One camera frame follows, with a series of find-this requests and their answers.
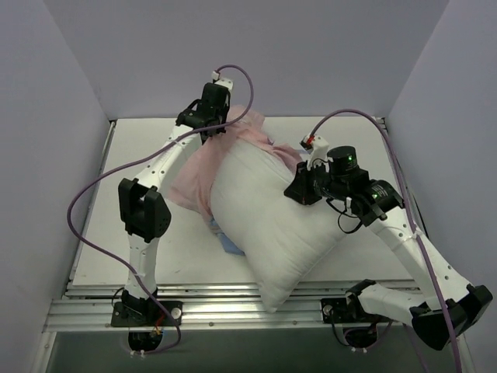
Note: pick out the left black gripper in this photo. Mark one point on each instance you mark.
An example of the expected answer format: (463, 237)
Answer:
(212, 127)

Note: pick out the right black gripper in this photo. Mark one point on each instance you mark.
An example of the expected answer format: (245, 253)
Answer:
(301, 188)

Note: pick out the white pillow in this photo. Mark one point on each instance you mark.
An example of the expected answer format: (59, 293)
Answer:
(282, 240)

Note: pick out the blue and pink printed pillowcase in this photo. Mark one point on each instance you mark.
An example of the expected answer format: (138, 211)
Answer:
(192, 186)

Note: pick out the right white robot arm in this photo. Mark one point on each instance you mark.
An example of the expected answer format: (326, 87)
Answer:
(447, 304)

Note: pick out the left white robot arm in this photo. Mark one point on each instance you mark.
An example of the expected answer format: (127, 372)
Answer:
(143, 209)

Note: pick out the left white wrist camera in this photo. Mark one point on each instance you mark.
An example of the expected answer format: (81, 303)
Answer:
(218, 79)

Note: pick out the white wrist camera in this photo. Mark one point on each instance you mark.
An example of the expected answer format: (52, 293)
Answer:
(317, 148)
(218, 79)

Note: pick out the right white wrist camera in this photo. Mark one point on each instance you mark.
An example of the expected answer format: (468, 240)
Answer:
(317, 148)

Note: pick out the aluminium front rail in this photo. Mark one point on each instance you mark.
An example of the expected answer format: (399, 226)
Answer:
(205, 306)

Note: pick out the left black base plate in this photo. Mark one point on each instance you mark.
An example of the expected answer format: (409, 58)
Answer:
(151, 315)

